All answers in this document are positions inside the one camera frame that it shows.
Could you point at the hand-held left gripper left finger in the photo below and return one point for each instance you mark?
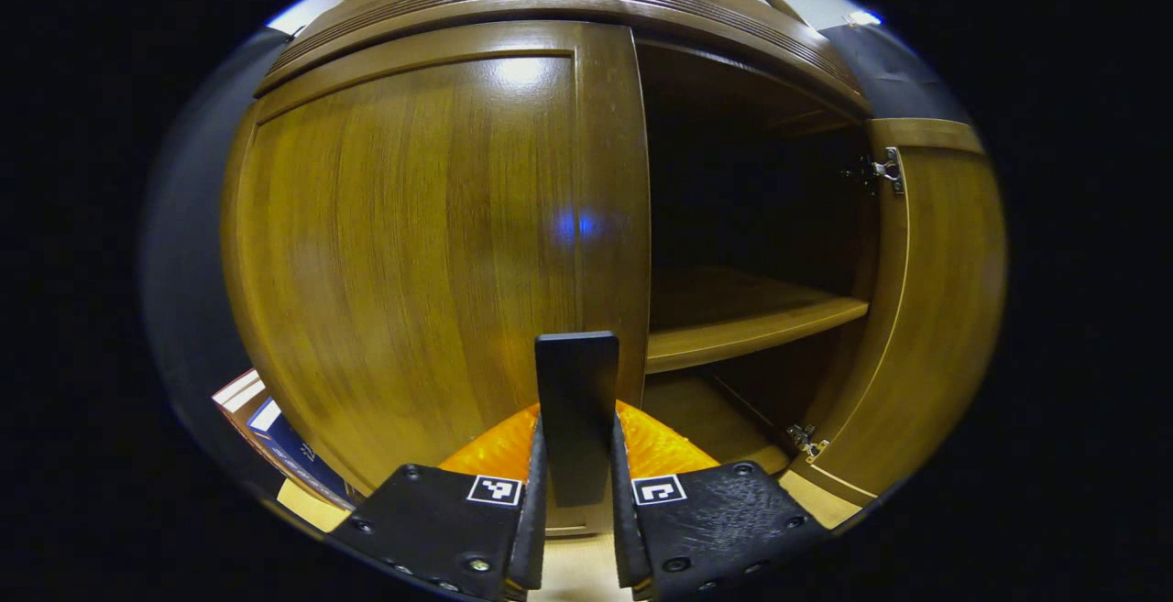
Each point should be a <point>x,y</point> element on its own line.
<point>440,519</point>

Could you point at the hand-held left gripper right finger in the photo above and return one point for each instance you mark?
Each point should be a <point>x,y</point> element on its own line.
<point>715,519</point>

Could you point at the brown cover book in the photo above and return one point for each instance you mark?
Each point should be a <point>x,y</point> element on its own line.
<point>240,396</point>

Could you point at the blue cover book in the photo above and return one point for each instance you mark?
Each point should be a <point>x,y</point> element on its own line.
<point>293,451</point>

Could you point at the wooden inner cabinet shelf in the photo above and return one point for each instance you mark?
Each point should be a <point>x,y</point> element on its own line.
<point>733,327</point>

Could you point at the wooden double-door shoe cabinet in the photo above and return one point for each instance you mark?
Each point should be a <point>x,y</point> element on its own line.
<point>568,2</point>

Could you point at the silver door hinge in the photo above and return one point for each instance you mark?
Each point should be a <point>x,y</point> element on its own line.
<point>806,442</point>
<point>884,169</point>

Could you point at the wooden cabinet door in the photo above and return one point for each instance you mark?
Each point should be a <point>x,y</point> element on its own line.
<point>403,254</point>
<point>944,309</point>

